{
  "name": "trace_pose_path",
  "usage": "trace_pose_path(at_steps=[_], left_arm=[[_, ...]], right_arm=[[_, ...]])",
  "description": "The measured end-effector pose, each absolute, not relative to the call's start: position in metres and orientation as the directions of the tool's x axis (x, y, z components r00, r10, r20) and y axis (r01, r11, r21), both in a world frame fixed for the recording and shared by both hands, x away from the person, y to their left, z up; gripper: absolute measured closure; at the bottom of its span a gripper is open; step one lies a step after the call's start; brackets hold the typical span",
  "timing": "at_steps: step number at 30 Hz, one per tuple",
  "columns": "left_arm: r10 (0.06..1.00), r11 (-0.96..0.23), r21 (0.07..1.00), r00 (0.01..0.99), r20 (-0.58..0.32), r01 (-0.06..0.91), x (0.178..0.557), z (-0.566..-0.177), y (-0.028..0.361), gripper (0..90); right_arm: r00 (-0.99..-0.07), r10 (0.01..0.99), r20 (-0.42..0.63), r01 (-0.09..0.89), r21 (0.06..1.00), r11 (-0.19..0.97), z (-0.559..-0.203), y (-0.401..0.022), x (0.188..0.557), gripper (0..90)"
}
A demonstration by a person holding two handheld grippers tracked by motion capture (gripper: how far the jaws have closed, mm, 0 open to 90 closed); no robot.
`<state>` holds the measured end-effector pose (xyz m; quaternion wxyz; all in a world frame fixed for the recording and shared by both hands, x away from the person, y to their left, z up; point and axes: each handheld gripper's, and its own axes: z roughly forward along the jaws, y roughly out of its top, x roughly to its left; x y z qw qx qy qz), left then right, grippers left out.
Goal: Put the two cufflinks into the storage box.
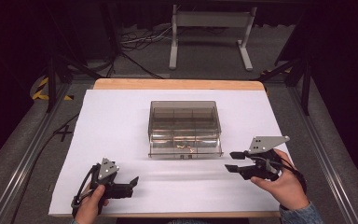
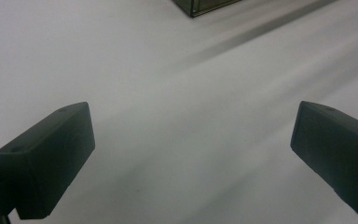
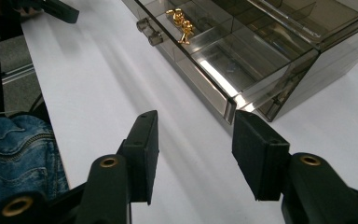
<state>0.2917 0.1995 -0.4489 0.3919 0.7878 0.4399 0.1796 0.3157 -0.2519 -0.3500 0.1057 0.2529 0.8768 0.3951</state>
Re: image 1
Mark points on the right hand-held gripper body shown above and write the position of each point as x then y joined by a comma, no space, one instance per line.
265,142

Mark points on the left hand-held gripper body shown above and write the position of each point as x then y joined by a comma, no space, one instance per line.
107,170

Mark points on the transparent grey compartment box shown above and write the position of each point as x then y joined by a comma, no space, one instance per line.
185,121

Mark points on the person's left hand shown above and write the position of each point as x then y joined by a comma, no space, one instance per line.
90,207

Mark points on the person's right hand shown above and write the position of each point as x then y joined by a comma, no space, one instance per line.
287,189

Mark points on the white table sheet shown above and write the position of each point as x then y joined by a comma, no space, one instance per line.
121,124

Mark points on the black cross tape mark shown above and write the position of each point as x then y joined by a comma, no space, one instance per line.
63,133

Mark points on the black tripod stand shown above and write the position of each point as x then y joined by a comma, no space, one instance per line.
52,84
306,90

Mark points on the yellow black hazard tape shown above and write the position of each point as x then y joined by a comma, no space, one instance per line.
40,90

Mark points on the white metal stand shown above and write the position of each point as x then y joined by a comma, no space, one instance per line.
174,53

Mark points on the aluminium floor rail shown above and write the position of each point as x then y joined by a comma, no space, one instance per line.
31,149
320,149

